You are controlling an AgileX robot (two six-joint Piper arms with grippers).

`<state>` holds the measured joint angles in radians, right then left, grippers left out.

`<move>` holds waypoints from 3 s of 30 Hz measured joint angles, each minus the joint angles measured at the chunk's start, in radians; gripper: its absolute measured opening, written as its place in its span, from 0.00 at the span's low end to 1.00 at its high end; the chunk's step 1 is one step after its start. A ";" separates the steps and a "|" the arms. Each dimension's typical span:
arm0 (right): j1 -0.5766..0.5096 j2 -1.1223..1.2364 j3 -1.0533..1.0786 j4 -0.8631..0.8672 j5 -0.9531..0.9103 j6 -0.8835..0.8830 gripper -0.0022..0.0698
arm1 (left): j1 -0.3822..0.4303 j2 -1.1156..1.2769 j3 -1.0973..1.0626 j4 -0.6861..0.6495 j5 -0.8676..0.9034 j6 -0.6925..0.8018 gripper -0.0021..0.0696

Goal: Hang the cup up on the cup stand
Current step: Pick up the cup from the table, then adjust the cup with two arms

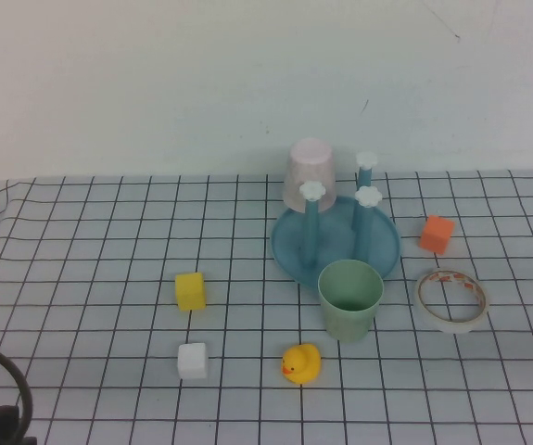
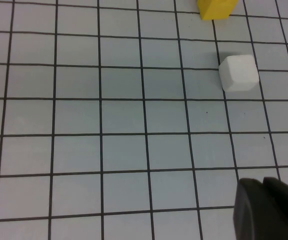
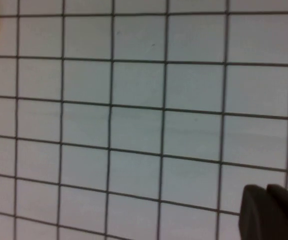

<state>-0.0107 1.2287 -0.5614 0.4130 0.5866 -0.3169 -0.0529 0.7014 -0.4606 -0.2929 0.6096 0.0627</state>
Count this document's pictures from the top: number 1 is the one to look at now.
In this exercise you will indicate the green plastic cup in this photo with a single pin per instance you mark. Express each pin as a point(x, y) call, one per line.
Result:
point(347, 320)

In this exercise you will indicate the pink plastic cup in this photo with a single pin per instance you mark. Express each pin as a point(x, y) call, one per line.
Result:
point(308, 171)

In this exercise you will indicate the blue cup stand with pegs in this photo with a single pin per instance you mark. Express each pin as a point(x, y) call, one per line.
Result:
point(331, 245)

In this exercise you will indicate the yellow cube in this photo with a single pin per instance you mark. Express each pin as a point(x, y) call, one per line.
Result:
point(191, 292)

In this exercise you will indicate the yellow rubber duck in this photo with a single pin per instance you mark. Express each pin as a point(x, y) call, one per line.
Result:
point(300, 364)

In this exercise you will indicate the white cube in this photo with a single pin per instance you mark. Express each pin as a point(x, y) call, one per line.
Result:
point(192, 361)

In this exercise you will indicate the white black-grid tablecloth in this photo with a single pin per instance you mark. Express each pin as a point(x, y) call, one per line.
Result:
point(108, 232)

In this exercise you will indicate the orange cube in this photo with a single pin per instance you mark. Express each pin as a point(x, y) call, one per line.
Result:
point(436, 234)

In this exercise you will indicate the white tape roll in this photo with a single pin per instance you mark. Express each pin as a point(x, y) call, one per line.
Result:
point(437, 322)

